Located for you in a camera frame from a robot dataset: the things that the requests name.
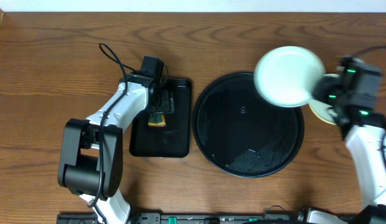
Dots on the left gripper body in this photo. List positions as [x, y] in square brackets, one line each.
[165, 104]

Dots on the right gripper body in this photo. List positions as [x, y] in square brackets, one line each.
[334, 94]

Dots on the yellow sponge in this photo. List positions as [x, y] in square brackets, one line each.
[157, 120]

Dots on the light green plate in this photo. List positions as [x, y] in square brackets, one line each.
[286, 76]
[324, 94]

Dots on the yellow plate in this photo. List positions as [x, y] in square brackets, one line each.
[323, 111]

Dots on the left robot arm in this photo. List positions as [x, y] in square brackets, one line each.
[91, 158]

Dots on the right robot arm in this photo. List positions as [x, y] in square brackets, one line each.
[365, 139]

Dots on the rectangular black tray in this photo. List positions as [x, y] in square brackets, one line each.
[171, 140]

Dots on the round black tray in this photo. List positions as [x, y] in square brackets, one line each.
[241, 133]

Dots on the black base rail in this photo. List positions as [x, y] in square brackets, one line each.
[156, 218]

